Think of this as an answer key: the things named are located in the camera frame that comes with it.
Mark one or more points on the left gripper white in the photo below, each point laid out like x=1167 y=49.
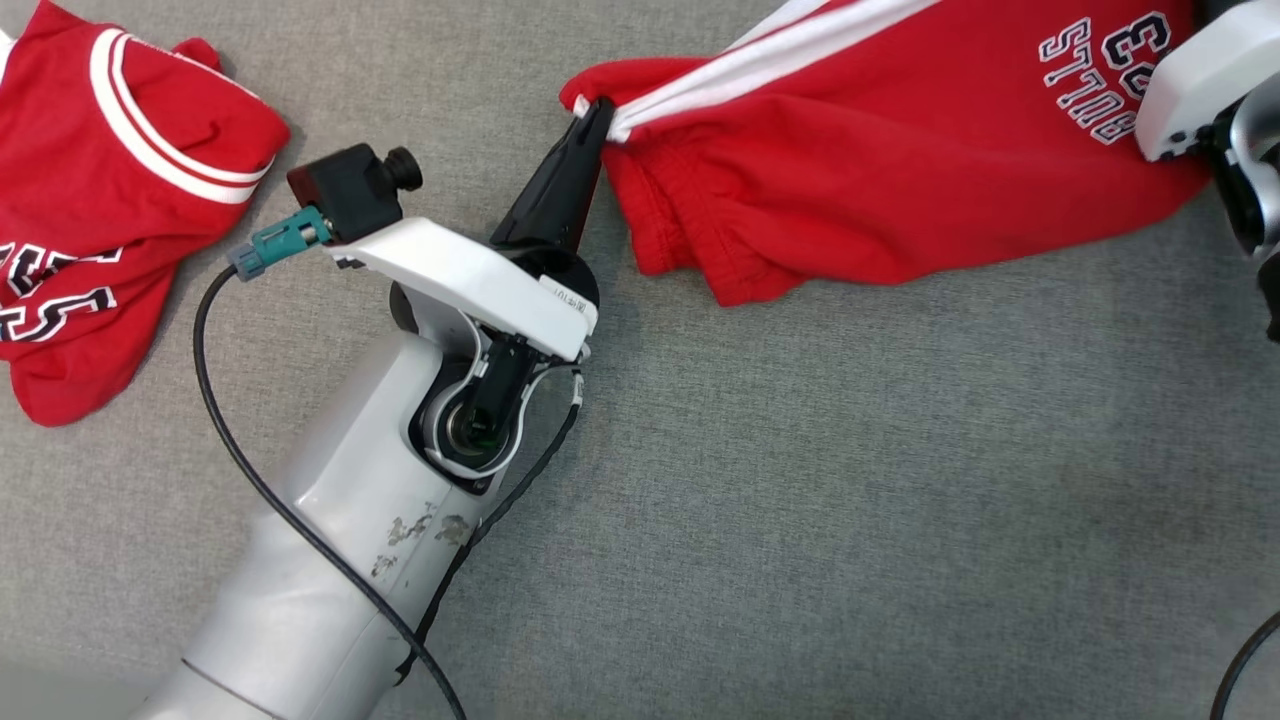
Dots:
x=480 y=280

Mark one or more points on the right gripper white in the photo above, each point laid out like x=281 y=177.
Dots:
x=1200 y=80

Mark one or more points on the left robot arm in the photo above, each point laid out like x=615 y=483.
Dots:
x=330 y=520

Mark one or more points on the red t-shirt with white sleeves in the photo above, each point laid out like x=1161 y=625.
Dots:
x=100 y=200

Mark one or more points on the red basketball shorts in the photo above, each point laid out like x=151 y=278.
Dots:
x=850 y=180

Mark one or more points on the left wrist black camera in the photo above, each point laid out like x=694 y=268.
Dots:
x=345 y=190

